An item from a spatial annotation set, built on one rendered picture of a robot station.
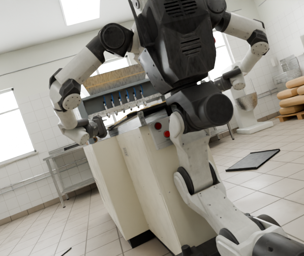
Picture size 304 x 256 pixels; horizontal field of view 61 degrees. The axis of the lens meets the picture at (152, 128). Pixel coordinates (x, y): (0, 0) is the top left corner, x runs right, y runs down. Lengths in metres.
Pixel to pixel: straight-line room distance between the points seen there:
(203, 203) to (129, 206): 0.91
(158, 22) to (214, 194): 0.76
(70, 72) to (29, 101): 4.48
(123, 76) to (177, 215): 1.18
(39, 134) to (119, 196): 3.59
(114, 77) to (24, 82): 3.64
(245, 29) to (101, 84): 1.18
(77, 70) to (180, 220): 0.87
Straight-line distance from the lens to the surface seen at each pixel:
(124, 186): 1.99
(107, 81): 2.07
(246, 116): 5.66
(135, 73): 2.13
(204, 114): 0.87
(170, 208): 1.36
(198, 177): 1.23
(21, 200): 5.55
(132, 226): 2.06
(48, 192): 5.43
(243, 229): 1.11
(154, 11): 0.94
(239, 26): 1.25
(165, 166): 1.32
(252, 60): 1.40
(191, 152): 1.15
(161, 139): 1.28
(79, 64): 1.01
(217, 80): 1.51
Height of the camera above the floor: 0.84
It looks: 1 degrees down
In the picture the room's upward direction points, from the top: 20 degrees counter-clockwise
